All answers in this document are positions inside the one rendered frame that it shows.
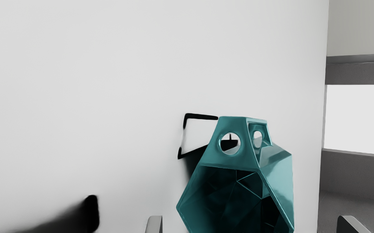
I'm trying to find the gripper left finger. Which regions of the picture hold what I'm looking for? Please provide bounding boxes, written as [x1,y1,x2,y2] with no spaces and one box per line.
[145,216,163,233]

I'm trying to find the teal faceted mug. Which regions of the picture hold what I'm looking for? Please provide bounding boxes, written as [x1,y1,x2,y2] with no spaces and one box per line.
[176,116,295,233]

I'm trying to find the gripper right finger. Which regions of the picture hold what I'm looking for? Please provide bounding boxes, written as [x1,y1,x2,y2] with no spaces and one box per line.
[336,215,371,233]

